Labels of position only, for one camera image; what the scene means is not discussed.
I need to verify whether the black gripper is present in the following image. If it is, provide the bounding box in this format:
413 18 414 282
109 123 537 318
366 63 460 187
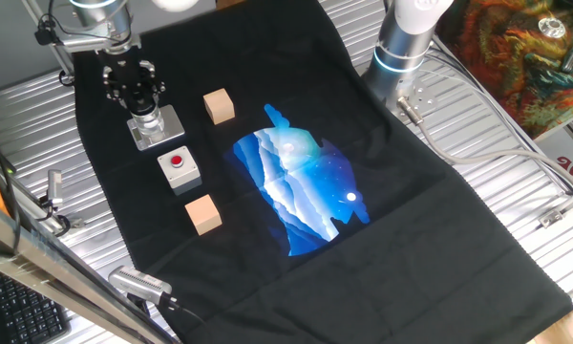
100 50 167 112

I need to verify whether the clear glass jar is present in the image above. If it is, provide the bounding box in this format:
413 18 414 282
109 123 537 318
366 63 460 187
136 112 167 140

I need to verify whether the silver digital scale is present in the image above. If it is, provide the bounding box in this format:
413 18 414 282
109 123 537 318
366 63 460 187
126 103 186 152

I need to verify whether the thin metal rod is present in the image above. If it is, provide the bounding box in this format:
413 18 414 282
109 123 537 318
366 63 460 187
21 0 76 80

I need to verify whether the light wooden cube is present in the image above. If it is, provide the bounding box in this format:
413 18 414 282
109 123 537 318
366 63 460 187
202 87 236 126
184 194 223 237

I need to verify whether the white box with red button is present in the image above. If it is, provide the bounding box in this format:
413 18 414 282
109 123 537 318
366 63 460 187
157 144 203 197

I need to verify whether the black computer keyboard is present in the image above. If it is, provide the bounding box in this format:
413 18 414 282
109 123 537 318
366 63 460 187
0 269 73 344

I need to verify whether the black cloth with blue print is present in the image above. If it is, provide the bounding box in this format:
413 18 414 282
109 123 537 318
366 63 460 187
69 0 573 344

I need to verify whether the colourful orange painted cloth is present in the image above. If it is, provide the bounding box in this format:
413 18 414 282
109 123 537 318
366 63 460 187
434 0 573 140

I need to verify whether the silver round metal disc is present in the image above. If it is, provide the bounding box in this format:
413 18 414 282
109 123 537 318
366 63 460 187
538 17 567 40

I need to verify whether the white box with red print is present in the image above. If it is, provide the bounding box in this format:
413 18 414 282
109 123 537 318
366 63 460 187
534 113 573 195

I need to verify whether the small silver bracket device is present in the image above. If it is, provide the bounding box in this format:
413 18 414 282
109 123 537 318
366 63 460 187
46 168 64 209

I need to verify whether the silver depth camera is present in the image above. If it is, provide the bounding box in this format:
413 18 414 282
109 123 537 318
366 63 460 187
108 265 174 307

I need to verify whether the aluminium frame beam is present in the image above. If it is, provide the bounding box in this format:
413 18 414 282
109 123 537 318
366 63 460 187
0 193 176 344

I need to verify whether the black camera cable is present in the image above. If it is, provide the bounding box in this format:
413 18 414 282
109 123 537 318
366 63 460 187
164 294 216 344

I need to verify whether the grey cable with metal connector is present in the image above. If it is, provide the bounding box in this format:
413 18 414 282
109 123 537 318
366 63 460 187
395 95 573 195

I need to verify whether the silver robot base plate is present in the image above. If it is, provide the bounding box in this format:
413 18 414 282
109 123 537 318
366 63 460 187
379 75 440 120

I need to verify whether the metal angle bracket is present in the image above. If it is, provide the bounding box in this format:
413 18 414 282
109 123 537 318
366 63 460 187
538 183 573 228

